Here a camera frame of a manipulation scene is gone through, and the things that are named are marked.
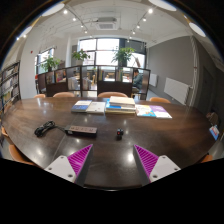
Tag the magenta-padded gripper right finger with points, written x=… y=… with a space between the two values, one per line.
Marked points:
x=165 y=166

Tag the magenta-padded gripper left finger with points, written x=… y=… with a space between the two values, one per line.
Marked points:
x=58 y=166

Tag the black charger with red button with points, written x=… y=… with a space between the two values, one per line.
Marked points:
x=119 y=133

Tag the black power strip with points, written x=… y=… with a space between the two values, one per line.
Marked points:
x=81 y=130

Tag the purple and white book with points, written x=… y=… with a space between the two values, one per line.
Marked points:
x=161 y=111

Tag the white book with colourful print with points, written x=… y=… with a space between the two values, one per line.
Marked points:
x=144 y=110

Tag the blue-covered book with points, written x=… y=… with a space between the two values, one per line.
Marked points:
x=81 y=106

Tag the white-covered book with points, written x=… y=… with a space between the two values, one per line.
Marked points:
x=96 y=107

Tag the cream thick book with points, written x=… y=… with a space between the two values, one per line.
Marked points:
x=120 y=112

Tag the grey-white book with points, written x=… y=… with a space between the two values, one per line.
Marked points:
x=121 y=100

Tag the large blue-edged book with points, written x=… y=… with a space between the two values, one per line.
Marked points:
x=111 y=106

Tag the orange chairs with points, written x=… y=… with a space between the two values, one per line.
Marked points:
x=111 y=94

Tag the person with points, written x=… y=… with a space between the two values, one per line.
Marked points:
x=137 y=80

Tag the dark curved shelf unit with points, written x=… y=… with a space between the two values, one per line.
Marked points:
x=110 y=87

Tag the small potted green plant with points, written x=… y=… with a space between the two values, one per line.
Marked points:
x=50 y=62

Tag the medium potted green plant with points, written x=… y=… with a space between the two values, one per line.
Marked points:
x=81 y=54

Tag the large potted green plant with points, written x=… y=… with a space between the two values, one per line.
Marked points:
x=123 y=54

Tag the large window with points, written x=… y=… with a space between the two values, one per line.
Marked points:
x=106 y=45

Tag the ceiling air conditioner unit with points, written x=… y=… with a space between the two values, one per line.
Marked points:
x=106 y=23

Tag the ceiling lights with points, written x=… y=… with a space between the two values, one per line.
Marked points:
x=53 y=8

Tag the white wall radiator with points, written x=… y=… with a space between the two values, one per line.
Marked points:
x=176 y=90

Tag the small white wall panel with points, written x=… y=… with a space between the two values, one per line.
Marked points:
x=153 y=80

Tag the wall bookshelf unit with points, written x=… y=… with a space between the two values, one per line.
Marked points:
x=9 y=86

